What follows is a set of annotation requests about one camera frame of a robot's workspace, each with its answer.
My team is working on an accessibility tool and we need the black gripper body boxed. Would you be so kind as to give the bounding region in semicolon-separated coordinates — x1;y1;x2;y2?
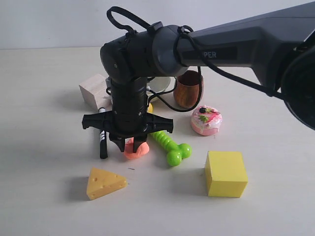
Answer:
82;111;174;142

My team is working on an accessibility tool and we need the orange-pink putty lump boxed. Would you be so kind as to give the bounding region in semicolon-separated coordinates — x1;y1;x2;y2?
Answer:
124;138;150;160

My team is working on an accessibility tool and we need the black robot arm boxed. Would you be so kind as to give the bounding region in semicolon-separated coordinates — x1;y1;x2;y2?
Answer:
82;2;315;150

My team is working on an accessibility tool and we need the black and white marker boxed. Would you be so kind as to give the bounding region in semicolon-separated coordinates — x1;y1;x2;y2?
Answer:
97;107;108;160

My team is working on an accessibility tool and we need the yellow lemon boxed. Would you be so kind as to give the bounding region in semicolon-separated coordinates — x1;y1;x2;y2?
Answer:
147;103;154;114

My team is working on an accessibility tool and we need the green plastic bone toy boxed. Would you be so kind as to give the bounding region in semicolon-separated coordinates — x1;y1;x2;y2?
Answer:
151;131;192;167

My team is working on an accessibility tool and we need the yellow cheese wedge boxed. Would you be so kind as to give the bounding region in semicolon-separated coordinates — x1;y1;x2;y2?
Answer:
86;167;127;200

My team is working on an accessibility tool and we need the light wooden cube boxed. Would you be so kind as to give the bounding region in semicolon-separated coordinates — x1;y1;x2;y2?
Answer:
79;74;111;110

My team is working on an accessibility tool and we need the white ceramic bowl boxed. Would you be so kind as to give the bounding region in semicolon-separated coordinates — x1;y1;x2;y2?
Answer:
147;77;171;93

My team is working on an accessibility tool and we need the pink toy cake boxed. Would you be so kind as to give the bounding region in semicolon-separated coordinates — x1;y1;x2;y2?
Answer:
190;105;222;136

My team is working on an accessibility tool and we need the brown wooden cup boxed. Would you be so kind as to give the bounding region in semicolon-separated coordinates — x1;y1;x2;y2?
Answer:
173;70;204;110

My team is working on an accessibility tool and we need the yellow foam cube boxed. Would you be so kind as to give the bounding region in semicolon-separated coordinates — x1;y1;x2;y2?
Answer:
204;151;248;198

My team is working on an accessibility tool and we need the black cable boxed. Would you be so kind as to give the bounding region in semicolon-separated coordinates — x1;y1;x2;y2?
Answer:
106;6;287;113

